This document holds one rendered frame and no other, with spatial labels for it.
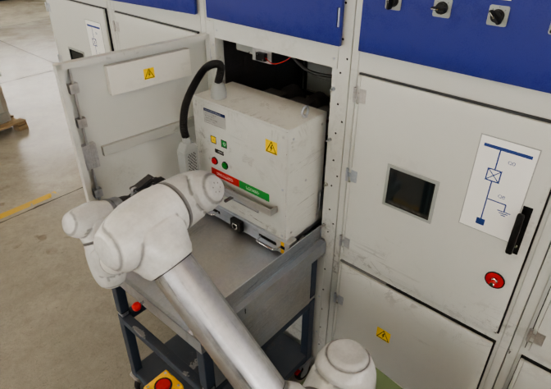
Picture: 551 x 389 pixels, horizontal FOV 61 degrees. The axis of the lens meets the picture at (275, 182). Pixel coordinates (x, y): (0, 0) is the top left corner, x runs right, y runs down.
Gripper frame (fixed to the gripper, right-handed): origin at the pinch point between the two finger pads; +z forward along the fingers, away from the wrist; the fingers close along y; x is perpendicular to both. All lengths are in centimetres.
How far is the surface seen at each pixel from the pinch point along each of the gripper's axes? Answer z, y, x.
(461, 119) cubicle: 7, -68, 89
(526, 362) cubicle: 19, -5, 139
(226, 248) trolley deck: 13.3, 13.6, 28.9
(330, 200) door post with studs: 30, -19, 57
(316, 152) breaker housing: 25, -35, 46
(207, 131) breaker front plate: 17.0, -26.3, 3.7
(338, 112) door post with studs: 20, -54, 50
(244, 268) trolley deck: 6.8, 12.9, 41.8
